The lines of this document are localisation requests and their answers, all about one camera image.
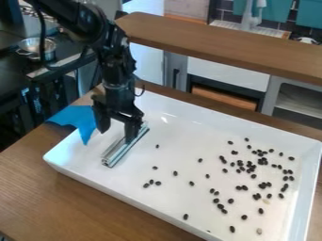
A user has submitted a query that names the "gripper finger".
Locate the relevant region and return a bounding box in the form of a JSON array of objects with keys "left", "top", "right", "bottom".
[
  {"left": 90, "top": 103, "right": 114, "bottom": 135},
  {"left": 122, "top": 118, "right": 145, "bottom": 145}
]

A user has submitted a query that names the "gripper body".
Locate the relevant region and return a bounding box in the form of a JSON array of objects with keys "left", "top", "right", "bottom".
[{"left": 90, "top": 82, "right": 146, "bottom": 126}]

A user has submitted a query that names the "silver metal bar tool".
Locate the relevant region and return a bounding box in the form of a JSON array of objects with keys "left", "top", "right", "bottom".
[{"left": 99, "top": 122, "right": 152, "bottom": 169}]

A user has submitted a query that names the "pile of brown bits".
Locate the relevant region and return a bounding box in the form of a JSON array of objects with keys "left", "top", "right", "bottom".
[{"left": 140, "top": 137, "right": 298, "bottom": 235}]

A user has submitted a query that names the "blue cloth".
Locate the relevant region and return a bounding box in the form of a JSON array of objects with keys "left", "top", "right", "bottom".
[{"left": 45, "top": 104, "right": 100, "bottom": 146}]

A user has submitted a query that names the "white tray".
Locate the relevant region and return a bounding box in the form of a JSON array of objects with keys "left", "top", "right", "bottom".
[{"left": 41, "top": 88, "right": 322, "bottom": 241}]

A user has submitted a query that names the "black shelf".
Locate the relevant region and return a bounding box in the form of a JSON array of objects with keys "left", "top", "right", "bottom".
[{"left": 0, "top": 29, "right": 100, "bottom": 152}]

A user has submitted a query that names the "silver pot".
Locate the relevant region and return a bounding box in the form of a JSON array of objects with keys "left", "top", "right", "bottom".
[{"left": 15, "top": 36, "right": 58, "bottom": 62}]

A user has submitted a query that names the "wooden desk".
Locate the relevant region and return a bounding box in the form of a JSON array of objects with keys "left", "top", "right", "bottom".
[{"left": 114, "top": 11, "right": 322, "bottom": 118}]

